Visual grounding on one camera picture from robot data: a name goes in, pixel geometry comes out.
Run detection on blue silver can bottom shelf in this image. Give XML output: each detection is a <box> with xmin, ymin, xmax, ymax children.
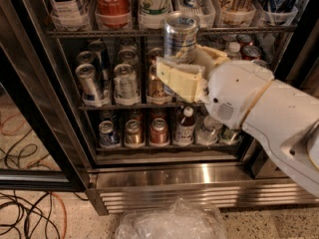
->
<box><xmin>99</xmin><ymin>120</ymin><xmax>120</xmax><ymax>147</ymax></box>

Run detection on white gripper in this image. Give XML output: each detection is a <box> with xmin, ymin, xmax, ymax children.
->
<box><xmin>157</xmin><ymin>44</ymin><xmax>274</xmax><ymax>129</ymax></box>

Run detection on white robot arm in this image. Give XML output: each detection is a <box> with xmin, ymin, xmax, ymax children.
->
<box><xmin>157</xmin><ymin>46</ymin><xmax>319</xmax><ymax>197</ymax></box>

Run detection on copper can bottom shelf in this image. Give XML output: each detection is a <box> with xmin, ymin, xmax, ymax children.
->
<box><xmin>151</xmin><ymin>119</ymin><xmax>168</xmax><ymax>144</ymax></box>

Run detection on rear blue redbull can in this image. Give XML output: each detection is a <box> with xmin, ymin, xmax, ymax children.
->
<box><xmin>89</xmin><ymin>40</ymin><xmax>110</xmax><ymax>81</ymax></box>

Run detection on orange floor cable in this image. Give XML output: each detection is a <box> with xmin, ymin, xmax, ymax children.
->
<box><xmin>49</xmin><ymin>192</ymin><xmax>68</xmax><ymax>239</ymax></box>

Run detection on silver blue redbull can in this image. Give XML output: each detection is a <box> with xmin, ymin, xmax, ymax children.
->
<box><xmin>163</xmin><ymin>11</ymin><xmax>200</xmax><ymax>64</ymax></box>

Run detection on front silver redbull can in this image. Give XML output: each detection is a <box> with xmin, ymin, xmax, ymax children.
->
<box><xmin>76</xmin><ymin>64</ymin><xmax>103</xmax><ymax>102</ymax></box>

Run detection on gold can bottom shelf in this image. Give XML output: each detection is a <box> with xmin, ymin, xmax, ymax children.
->
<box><xmin>125</xmin><ymin>119</ymin><xmax>143</xmax><ymax>144</ymax></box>

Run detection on red coca-cola can top shelf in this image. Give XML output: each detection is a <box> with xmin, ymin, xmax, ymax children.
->
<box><xmin>97</xmin><ymin>0</ymin><xmax>130</xmax><ymax>29</ymax></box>

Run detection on clear water bottle shelf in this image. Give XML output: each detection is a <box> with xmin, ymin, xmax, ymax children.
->
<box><xmin>225</xmin><ymin>42</ymin><xmax>241</xmax><ymax>60</ymax></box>
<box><xmin>196</xmin><ymin>115</ymin><xmax>222</xmax><ymax>145</ymax></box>

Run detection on stainless steel display fridge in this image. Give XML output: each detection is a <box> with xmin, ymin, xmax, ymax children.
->
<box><xmin>0</xmin><ymin>0</ymin><xmax>319</xmax><ymax>216</ymax></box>

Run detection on front red coke can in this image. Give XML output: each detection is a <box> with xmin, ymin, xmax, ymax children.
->
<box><xmin>251</xmin><ymin>60</ymin><xmax>270</xmax><ymax>69</ymax></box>

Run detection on open glass fridge door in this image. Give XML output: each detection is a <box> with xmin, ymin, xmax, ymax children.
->
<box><xmin>0</xmin><ymin>50</ymin><xmax>85</xmax><ymax>192</ymax></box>

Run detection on clear water bottle middle shelf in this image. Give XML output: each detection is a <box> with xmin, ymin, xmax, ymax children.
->
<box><xmin>225</xmin><ymin>42</ymin><xmax>241</xmax><ymax>60</ymax></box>

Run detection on clear water bottle bottom shelf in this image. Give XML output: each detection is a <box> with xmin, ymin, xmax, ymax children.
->
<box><xmin>196</xmin><ymin>115</ymin><xmax>222</xmax><ymax>145</ymax></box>

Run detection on green can bottom shelf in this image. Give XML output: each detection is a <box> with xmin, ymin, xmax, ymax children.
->
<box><xmin>220</xmin><ymin>125</ymin><xmax>241</xmax><ymax>145</ymax></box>

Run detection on black floor cables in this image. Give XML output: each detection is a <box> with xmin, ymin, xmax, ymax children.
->
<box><xmin>0</xmin><ymin>191</ymin><xmax>89</xmax><ymax>239</ymax></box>

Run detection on red juice bottle white cap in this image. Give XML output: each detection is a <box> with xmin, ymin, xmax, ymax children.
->
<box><xmin>174</xmin><ymin>107</ymin><xmax>195</xmax><ymax>145</ymax></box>

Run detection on gold can shelf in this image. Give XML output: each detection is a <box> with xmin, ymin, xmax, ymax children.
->
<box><xmin>148</xmin><ymin>64</ymin><xmax>167</xmax><ymax>99</ymax></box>
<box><xmin>125</xmin><ymin>119</ymin><xmax>143</xmax><ymax>144</ymax></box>

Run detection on clear plastic bag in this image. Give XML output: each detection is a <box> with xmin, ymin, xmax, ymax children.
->
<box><xmin>115</xmin><ymin>198</ymin><xmax>227</xmax><ymax>239</ymax></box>

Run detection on gold can middle shelf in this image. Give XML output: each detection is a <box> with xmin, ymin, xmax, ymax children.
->
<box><xmin>148</xmin><ymin>64</ymin><xmax>167</xmax><ymax>99</ymax></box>

